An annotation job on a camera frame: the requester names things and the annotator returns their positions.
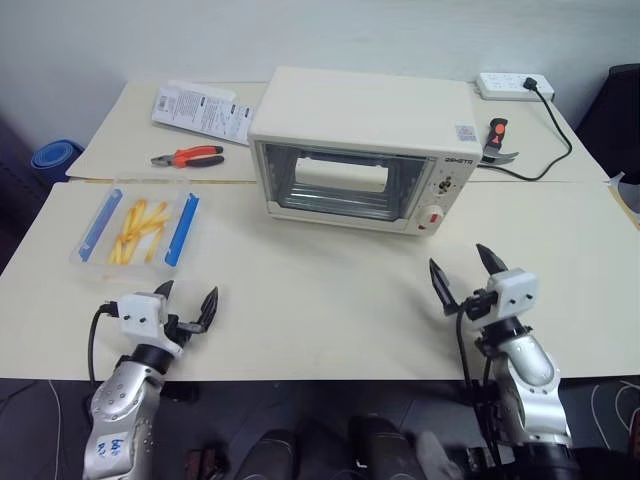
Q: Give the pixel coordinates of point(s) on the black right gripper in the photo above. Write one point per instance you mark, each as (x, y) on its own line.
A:
(477, 305)

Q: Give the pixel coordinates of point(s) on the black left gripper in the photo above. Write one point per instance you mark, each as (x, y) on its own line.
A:
(176, 332)

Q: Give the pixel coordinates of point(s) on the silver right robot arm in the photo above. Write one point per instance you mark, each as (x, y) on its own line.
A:
(532, 380)

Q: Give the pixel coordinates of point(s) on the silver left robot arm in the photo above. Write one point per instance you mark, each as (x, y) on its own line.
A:
(117, 405)

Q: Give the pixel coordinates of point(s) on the glass oven door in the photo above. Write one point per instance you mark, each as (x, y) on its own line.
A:
(280, 170)

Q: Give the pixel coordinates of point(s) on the cream toaster oven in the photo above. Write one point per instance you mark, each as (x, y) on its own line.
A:
(360, 110)

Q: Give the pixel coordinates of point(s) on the yellow french fry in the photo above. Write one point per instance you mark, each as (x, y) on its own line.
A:
(119, 250)
(135, 247)
(132, 220)
(155, 245)
(152, 216)

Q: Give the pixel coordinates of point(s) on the clear plastic box blue clips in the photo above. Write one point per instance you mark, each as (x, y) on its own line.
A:
(95, 222)

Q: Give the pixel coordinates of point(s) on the orange black claw hammer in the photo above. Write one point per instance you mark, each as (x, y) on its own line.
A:
(497, 132)

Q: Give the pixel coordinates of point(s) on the white instruction leaflet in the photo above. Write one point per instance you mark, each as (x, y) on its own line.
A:
(200, 112)

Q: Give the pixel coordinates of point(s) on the white power strip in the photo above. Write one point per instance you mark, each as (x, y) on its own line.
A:
(505, 86)

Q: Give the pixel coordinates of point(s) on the blue rolled mat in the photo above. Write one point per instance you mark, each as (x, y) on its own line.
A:
(52, 157)

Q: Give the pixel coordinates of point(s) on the dark purple seat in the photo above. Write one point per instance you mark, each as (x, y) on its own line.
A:
(15, 190)

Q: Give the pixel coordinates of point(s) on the black chair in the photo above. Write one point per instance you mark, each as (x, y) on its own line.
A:
(612, 125)

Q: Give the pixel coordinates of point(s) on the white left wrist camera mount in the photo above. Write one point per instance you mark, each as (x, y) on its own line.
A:
(142, 312)

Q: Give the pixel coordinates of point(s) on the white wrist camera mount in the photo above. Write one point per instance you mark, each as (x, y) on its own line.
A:
(142, 312)
(515, 292)

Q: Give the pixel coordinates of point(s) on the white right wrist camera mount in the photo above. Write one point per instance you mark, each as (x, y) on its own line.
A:
(515, 292)

